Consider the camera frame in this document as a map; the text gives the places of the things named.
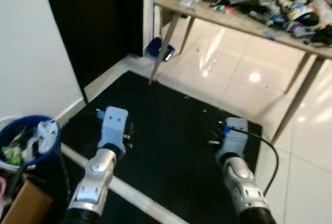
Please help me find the light wooden table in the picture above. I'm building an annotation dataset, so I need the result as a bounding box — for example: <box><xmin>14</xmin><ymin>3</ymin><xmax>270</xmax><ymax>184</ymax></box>
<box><xmin>150</xmin><ymin>0</ymin><xmax>332</xmax><ymax>143</ymax></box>

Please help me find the large open brown cardboard box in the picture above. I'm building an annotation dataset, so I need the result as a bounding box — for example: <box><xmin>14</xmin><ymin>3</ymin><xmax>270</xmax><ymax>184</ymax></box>
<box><xmin>0</xmin><ymin>180</ymin><xmax>53</xmax><ymax>224</ymax></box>

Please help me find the long white floor tape strip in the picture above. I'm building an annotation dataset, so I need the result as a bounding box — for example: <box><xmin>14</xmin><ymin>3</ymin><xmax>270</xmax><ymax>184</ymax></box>
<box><xmin>60</xmin><ymin>144</ymin><xmax>187</xmax><ymax>224</ymax></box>

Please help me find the blue round rubbish bin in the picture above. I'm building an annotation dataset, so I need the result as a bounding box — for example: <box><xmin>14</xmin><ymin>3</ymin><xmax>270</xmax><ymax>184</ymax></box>
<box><xmin>0</xmin><ymin>115</ymin><xmax>62</xmax><ymax>173</ymax></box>

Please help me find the light grey right wrist camera mount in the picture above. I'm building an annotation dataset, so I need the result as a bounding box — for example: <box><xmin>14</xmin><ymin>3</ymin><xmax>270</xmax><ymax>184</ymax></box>
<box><xmin>220</xmin><ymin>118</ymin><xmax>250</xmax><ymax>156</ymax></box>

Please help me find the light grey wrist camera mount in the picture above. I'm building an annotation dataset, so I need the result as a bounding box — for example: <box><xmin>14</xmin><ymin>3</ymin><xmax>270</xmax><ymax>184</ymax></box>
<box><xmin>220</xmin><ymin>118</ymin><xmax>250</xmax><ymax>156</ymax></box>
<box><xmin>98</xmin><ymin>106</ymin><xmax>129</xmax><ymax>151</ymax></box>

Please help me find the round black white container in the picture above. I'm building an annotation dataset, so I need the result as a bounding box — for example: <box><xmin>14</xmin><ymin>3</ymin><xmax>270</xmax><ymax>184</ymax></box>
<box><xmin>287</xmin><ymin>4</ymin><xmax>320</xmax><ymax>26</ymax></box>

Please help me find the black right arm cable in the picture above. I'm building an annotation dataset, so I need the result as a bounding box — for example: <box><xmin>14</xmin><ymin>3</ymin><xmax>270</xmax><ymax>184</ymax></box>
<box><xmin>228</xmin><ymin>125</ymin><xmax>280</xmax><ymax>196</ymax></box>

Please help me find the large black floor mat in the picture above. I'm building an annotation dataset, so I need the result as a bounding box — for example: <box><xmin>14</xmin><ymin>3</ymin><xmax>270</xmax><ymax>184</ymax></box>
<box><xmin>57</xmin><ymin>71</ymin><xmax>262</xmax><ymax>224</ymax></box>

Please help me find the blue plastic dustpan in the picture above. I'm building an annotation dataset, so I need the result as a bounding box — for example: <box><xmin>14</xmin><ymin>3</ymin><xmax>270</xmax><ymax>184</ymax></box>
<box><xmin>147</xmin><ymin>37</ymin><xmax>175</xmax><ymax>61</ymax></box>

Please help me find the green crumpled trash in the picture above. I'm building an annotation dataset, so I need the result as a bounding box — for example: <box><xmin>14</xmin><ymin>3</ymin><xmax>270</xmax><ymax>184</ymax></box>
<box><xmin>2</xmin><ymin>144</ymin><xmax>24</xmax><ymax>165</ymax></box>

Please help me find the small red packet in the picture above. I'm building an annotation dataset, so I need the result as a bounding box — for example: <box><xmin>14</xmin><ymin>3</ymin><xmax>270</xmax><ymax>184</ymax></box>
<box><xmin>214</xmin><ymin>4</ymin><xmax>235</xmax><ymax>13</ymax></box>

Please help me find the small grey purple device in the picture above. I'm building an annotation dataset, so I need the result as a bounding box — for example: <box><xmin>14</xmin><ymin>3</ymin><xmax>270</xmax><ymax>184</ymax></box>
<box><xmin>290</xmin><ymin>22</ymin><xmax>312</xmax><ymax>35</ymax></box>

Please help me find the black door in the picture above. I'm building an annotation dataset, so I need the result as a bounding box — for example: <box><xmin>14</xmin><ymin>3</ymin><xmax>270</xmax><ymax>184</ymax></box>
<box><xmin>40</xmin><ymin>0</ymin><xmax>145</xmax><ymax>103</ymax></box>

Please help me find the white crumpled plastic trash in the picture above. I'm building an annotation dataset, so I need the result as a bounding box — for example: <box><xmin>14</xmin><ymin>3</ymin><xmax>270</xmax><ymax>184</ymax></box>
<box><xmin>23</xmin><ymin>120</ymin><xmax>59</xmax><ymax>162</ymax></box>

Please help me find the light grey left wrist camera mount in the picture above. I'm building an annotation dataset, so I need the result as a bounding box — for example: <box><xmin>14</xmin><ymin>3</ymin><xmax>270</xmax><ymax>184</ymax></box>
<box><xmin>98</xmin><ymin>106</ymin><xmax>129</xmax><ymax>151</ymax></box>

